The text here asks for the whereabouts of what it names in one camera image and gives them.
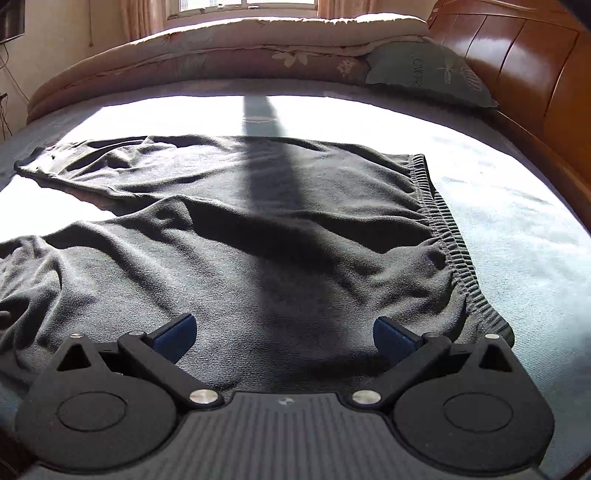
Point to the bed with floral teal sheet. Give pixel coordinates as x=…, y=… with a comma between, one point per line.
x=517, y=230

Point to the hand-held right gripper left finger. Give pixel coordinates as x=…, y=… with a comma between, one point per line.
x=175, y=334

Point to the pink patterned curtain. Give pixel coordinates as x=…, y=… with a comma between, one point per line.
x=143, y=18
x=337, y=7

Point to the wall television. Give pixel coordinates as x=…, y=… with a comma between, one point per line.
x=10, y=18

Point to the folded floral quilt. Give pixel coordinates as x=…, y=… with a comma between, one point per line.
x=221, y=50

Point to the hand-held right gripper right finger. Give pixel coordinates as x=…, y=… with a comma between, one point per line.
x=392, y=337

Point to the wooden headboard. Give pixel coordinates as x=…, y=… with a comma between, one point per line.
x=531, y=60

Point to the dark grey pants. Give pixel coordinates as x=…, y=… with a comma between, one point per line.
x=258, y=240

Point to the window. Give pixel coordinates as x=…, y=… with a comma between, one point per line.
x=244, y=3

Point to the teal printed pillow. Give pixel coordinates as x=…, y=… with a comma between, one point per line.
x=429, y=74

